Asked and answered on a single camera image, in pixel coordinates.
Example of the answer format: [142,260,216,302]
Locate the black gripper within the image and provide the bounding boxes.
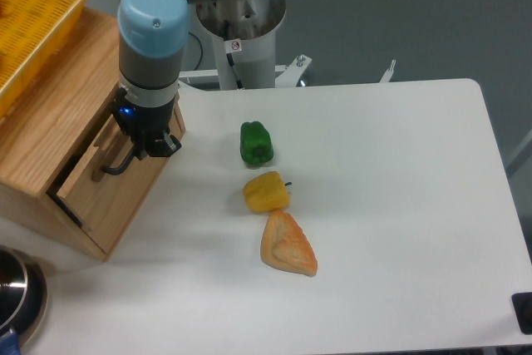
[111,87,182,160]

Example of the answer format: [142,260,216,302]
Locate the wooden top drawer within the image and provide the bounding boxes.
[51,112,168,260]

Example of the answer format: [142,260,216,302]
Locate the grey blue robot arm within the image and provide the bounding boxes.
[111,0,286,160]

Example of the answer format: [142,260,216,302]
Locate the wooden drawer cabinet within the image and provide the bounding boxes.
[0,7,187,264]

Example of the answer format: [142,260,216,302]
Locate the green toy bell pepper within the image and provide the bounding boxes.
[239,121,274,166]

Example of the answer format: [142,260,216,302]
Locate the yellow toy bell pepper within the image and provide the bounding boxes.
[243,171,291,213]

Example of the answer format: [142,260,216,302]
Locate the yellow plastic basket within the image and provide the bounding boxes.
[1,0,86,116]

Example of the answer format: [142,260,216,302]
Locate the toy pastry turnover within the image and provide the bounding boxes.
[260,210,318,277]

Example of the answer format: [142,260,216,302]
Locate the steel pot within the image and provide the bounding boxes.
[1,246,48,352]

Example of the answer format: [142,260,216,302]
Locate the blue object at corner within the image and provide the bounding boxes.
[0,328,21,355]

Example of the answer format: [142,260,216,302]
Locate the black table edge clamp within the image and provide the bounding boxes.
[511,292,532,335]

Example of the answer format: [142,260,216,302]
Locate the black cable on floor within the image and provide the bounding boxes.
[187,30,204,71]

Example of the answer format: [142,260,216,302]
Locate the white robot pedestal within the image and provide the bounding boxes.
[180,0,313,91]

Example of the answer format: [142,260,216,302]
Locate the white bracket behind table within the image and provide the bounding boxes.
[379,59,397,83]

